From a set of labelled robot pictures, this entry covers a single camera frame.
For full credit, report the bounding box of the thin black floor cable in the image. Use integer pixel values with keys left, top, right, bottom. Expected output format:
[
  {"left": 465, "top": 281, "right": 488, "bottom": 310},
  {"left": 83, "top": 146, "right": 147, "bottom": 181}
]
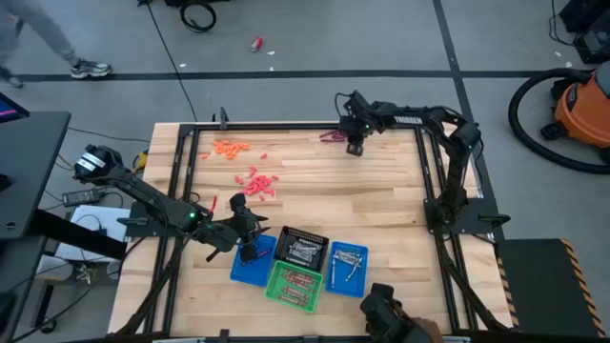
[{"left": 66, "top": 127, "right": 153, "bottom": 144}]

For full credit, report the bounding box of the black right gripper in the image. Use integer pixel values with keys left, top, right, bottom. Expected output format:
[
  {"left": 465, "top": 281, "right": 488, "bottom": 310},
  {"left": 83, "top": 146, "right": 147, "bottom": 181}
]
[{"left": 338, "top": 107, "right": 380, "bottom": 158}]

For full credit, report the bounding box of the black equipment case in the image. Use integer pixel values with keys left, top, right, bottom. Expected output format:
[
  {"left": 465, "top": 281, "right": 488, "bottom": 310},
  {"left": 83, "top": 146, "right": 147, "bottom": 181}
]
[{"left": 559, "top": 0, "right": 610, "bottom": 66}]

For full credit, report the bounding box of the computer monitor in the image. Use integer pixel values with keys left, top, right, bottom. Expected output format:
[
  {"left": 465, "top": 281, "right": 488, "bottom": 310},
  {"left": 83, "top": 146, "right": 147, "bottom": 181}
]
[{"left": 0, "top": 91, "right": 31, "bottom": 124}]

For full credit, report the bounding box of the yellow clamp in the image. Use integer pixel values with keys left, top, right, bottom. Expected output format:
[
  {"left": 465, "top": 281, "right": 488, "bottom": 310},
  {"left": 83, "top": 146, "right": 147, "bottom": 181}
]
[{"left": 132, "top": 149, "right": 150, "bottom": 173}]

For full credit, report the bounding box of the person's forearm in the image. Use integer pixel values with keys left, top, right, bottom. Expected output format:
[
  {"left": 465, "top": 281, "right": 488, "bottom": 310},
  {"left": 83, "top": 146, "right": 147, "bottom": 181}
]
[{"left": 408, "top": 316, "right": 445, "bottom": 343}]

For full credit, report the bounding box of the green slotted plastic basket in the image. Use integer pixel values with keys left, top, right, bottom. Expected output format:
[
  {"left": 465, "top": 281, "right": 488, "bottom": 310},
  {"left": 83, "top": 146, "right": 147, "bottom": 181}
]
[{"left": 264, "top": 259, "right": 325, "bottom": 314}]

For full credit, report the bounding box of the black aluminium table frame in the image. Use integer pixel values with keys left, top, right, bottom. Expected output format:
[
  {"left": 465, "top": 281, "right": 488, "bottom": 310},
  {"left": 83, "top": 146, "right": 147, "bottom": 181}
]
[{"left": 110, "top": 121, "right": 514, "bottom": 343}]

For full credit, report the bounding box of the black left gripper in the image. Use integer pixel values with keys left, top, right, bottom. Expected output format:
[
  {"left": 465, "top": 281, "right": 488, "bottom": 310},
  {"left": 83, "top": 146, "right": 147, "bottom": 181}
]
[{"left": 231, "top": 212, "right": 269, "bottom": 264}]

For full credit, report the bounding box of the person's shoe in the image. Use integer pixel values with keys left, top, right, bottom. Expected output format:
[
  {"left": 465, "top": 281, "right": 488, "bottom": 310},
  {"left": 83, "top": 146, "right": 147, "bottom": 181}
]
[{"left": 70, "top": 58, "right": 113, "bottom": 80}]

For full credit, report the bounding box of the bunch of keys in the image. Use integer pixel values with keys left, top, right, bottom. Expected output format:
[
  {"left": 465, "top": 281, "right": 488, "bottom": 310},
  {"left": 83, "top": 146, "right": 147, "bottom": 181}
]
[{"left": 73, "top": 263, "right": 96, "bottom": 286}]

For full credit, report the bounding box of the black desk beam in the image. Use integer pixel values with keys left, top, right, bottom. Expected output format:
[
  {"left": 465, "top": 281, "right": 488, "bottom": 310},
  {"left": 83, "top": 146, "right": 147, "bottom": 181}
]
[{"left": 28, "top": 208, "right": 129, "bottom": 261}]

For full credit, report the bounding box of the person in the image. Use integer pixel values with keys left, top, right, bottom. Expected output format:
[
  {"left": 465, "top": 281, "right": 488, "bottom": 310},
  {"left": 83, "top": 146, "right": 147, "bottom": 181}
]
[{"left": 0, "top": 0, "right": 114, "bottom": 91}]

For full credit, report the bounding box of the person's hand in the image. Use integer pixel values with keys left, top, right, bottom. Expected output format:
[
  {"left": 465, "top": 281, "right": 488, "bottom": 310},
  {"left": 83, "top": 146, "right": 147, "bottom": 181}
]
[{"left": 359, "top": 283, "right": 423, "bottom": 343}]

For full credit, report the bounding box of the white paper box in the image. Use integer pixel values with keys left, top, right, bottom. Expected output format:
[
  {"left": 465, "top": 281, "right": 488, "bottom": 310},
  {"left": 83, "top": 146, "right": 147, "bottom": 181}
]
[{"left": 54, "top": 204, "right": 131, "bottom": 263}]

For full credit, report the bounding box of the black desk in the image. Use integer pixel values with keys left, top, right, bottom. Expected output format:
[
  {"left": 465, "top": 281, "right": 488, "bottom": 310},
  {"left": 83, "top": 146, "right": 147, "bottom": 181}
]
[{"left": 0, "top": 111, "right": 72, "bottom": 239}]

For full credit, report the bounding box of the black platform with hazard stripes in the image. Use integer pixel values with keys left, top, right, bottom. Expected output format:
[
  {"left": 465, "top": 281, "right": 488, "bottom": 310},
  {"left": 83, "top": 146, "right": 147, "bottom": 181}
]
[{"left": 495, "top": 236, "right": 610, "bottom": 339}]

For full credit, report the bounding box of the orange shop vacuum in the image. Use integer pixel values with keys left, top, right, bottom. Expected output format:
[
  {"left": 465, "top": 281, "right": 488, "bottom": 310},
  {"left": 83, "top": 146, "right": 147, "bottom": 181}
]
[
  {"left": 540, "top": 60, "right": 610, "bottom": 154},
  {"left": 507, "top": 68, "right": 610, "bottom": 175}
]

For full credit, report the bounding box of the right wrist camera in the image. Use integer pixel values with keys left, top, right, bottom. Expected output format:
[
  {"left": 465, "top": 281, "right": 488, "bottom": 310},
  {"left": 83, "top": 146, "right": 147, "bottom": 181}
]
[{"left": 341, "top": 89, "right": 366, "bottom": 111}]

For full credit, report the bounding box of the long black floor cable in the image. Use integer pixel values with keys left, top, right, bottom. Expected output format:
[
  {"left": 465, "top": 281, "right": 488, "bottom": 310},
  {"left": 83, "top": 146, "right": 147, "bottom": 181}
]
[{"left": 137, "top": 0, "right": 199, "bottom": 123}]

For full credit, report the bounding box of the blue slotted plastic basket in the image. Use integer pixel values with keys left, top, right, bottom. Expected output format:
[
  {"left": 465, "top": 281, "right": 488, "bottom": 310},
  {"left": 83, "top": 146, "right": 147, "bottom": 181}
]
[
  {"left": 229, "top": 232, "right": 278, "bottom": 288},
  {"left": 324, "top": 241, "right": 370, "bottom": 299}
]

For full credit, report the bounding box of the black power adapter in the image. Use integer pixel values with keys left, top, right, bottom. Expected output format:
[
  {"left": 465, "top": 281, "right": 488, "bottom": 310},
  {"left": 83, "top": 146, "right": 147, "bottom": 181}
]
[{"left": 61, "top": 189, "right": 103, "bottom": 208}]

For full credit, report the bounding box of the black slotted plastic basket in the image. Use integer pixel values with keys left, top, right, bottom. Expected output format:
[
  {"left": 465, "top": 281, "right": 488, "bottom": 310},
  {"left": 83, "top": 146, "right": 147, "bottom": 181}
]
[{"left": 274, "top": 225, "right": 331, "bottom": 273}]

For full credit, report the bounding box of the coiled black cable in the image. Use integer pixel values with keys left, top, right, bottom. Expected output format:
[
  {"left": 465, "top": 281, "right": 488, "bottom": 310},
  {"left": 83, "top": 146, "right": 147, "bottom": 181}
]
[{"left": 178, "top": 0, "right": 218, "bottom": 33}]

